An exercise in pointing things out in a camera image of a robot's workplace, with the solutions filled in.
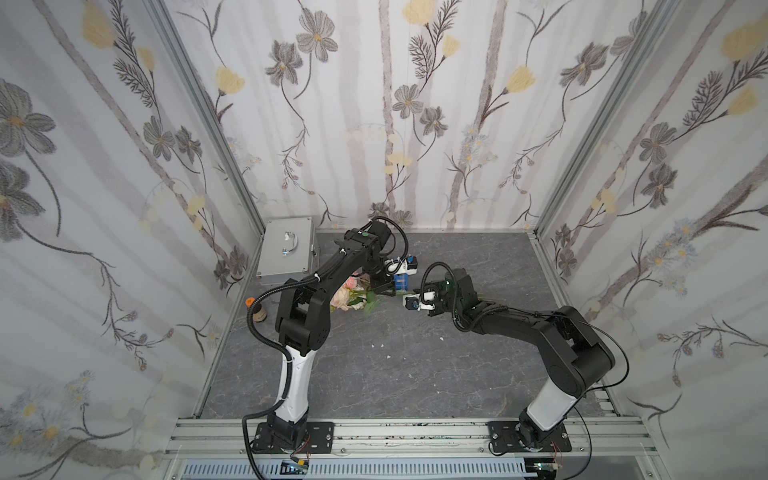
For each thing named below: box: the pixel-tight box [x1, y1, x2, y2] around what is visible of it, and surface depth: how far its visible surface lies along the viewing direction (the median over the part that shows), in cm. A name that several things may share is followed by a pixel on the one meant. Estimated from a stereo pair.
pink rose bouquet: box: [330, 273, 380, 317], surface depth 90 cm
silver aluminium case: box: [256, 217, 319, 276], surface depth 97 cm
